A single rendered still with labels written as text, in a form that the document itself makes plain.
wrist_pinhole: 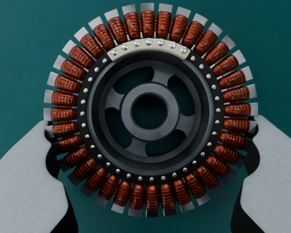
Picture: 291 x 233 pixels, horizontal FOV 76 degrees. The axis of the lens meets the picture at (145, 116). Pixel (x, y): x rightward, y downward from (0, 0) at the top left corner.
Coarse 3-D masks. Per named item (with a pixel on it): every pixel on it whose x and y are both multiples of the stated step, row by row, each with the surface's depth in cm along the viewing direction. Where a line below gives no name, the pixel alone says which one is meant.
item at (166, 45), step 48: (96, 48) 9; (144, 48) 9; (192, 48) 10; (48, 96) 10; (96, 96) 10; (144, 96) 11; (192, 96) 12; (240, 96) 9; (96, 144) 10; (144, 144) 12; (192, 144) 11; (240, 144) 9; (144, 192) 10; (192, 192) 10
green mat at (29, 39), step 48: (0, 0) 13; (48, 0) 13; (96, 0) 13; (144, 0) 13; (192, 0) 13; (240, 0) 13; (288, 0) 13; (0, 48) 13; (48, 48) 13; (240, 48) 13; (288, 48) 13; (0, 96) 13; (288, 96) 13; (0, 144) 13; (96, 192) 13
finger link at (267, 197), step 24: (264, 120) 10; (264, 144) 8; (288, 144) 8; (264, 168) 7; (288, 168) 7; (240, 192) 7; (264, 192) 6; (288, 192) 6; (240, 216) 6; (264, 216) 6; (288, 216) 6
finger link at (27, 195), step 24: (24, 144) 9; (48, 144) 9; (0, 168) 8; (24, 168) 8; (48, 168) 8; (0, 192) 7; (24, 192) 7; (48, 192) 7; (0, 216) 6; (24, 216) 6; (48, 216) 6; (72, 216) 6
